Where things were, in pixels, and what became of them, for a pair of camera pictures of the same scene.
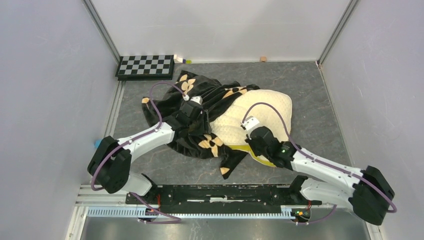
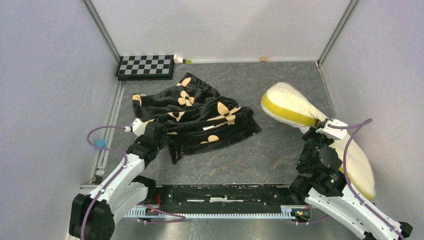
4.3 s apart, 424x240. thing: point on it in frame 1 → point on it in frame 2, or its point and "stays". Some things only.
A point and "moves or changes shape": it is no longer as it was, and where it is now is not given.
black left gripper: (204, 128) → (163, 139)
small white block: (177, 60) stays
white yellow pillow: (272, 109) → (285, 103)
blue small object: (97, 143) stays
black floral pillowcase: (184, 105) moves or changes shape
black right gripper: (251, 143) → (312, 130)
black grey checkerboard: (145, 68) stays
